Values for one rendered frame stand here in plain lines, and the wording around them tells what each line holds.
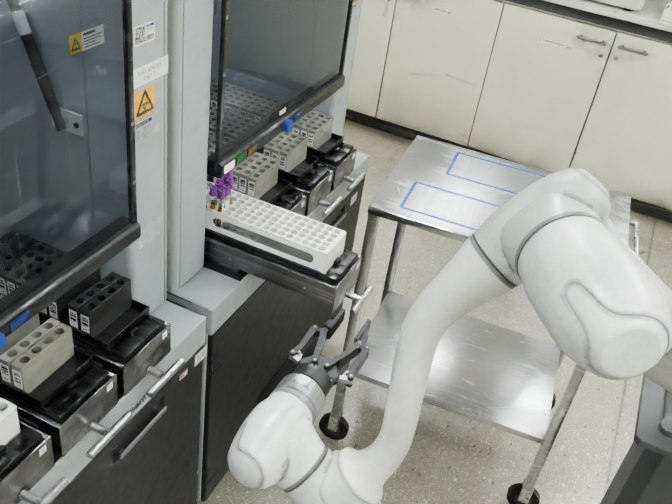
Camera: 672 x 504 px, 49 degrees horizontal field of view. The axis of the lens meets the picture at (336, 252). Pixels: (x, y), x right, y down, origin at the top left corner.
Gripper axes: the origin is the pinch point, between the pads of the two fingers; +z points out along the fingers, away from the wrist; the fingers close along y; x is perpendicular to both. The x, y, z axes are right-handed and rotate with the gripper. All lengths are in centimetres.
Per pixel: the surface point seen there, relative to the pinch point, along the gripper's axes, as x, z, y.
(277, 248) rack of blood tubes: -6.0, 8.1, 21.5
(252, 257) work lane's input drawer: -5.3, 3.0, 24.6
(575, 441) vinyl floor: 75, 75, -58
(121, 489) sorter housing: 24, -39, 26
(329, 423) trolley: 68, 34, 11
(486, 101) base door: 41, 239, 25
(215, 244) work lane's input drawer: -5.0, 3.0, 33.6
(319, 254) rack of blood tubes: -11.1, 4.7, 10.5
